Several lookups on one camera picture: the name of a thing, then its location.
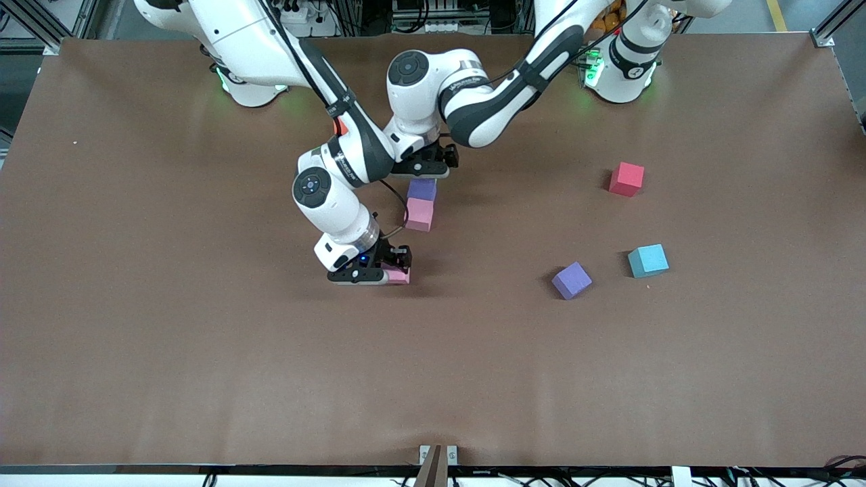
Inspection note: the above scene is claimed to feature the light purple foam block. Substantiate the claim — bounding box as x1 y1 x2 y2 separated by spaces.
551 262 593 300

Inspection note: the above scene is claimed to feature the red foam block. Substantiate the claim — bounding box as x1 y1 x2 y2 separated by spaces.
609 162 645 198

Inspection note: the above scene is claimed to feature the white power strip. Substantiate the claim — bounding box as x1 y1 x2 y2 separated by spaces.
279 0 327 25

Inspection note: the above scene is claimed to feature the bag of orange fruit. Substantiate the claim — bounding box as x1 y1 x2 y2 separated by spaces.
587 0 626 33

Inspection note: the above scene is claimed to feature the cyan foam block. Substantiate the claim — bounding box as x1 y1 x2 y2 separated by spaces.
627 244 670 279

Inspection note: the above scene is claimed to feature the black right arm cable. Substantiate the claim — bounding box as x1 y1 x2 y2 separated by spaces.
257 0 411 239

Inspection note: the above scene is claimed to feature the small metal bracket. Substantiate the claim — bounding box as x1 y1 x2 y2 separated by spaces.
419 444 459 466

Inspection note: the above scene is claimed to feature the aluminium frame post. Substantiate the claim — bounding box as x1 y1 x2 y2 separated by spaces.
0 0 109 56
811 0 866 48

